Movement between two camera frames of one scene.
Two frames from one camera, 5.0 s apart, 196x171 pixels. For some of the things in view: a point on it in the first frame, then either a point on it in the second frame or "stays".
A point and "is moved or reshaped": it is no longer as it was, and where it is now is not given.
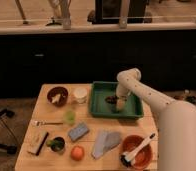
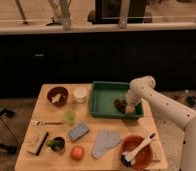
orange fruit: (77, 153) stays
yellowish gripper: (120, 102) → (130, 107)
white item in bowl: (55, 98) stays
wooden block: (36, 140) stays
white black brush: (127, 157) stays
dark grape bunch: (111, 99) is moved or reshaped
